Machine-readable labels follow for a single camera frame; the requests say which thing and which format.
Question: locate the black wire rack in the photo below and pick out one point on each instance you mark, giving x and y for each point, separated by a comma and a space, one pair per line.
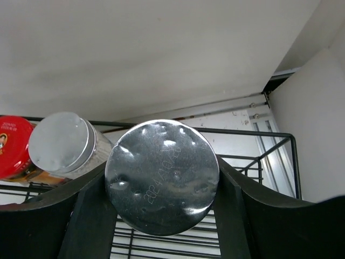
255, 149

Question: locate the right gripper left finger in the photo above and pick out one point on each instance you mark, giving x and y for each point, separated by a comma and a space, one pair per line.
75, 220

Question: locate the silver lid bead bottle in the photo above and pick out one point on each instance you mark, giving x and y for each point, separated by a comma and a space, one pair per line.
68, 146
162, 177

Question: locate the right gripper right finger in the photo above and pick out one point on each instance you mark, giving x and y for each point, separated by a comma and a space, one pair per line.
254, 221

